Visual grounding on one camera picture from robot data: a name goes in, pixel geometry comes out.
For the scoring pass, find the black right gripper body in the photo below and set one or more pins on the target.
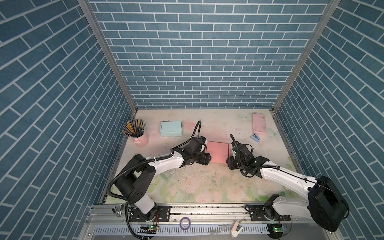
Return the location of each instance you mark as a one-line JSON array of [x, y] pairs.
[[241, 164]]

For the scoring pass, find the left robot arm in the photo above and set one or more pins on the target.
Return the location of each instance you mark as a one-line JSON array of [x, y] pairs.
[[132, 183]]

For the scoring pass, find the mint green paper box sheet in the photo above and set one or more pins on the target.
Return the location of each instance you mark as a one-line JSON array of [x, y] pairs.
[[171, 129]]

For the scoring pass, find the pink paper box sheet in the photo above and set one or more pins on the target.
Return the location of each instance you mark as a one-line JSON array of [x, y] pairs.
[[219, 152]]

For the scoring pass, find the bundle of colored pencils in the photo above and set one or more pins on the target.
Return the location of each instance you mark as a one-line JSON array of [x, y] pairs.
[[134, 128]]

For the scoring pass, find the purple tape roll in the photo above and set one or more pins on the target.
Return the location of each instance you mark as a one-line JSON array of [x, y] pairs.
[[185, 223]]

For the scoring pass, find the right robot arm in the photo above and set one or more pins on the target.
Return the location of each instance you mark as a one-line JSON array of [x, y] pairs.
[[321, 200]]

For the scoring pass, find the aluminium front rail frame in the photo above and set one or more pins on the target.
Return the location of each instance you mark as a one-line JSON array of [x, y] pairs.
[[208, 222]]

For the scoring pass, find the pink pencil case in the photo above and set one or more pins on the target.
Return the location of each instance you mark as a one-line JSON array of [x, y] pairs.
[[259, 124]]

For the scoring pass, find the white pink clip tool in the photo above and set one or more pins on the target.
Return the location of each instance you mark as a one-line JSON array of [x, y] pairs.
[[236, 229]]

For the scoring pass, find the pink metal pencil bucket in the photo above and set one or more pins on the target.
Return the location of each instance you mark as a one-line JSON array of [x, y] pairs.
[[141, 140]]

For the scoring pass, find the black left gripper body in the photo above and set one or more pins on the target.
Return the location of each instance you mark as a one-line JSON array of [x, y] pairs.
[[192, 158]]

